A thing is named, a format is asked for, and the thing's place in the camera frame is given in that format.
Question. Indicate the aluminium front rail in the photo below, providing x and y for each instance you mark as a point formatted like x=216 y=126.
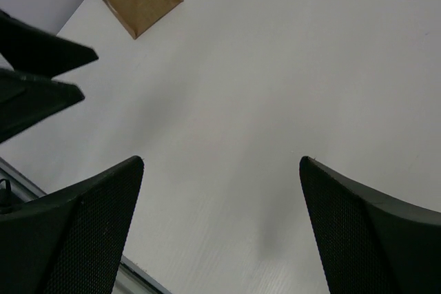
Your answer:
x=86 y=239

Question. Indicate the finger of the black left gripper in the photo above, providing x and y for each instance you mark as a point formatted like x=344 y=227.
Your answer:
x=27 y=99
x=29 y=49

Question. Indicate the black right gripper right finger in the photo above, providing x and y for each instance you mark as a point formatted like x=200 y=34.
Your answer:
x=368 y=241

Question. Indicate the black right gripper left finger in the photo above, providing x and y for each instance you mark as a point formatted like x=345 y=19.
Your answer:
x=51 y=232

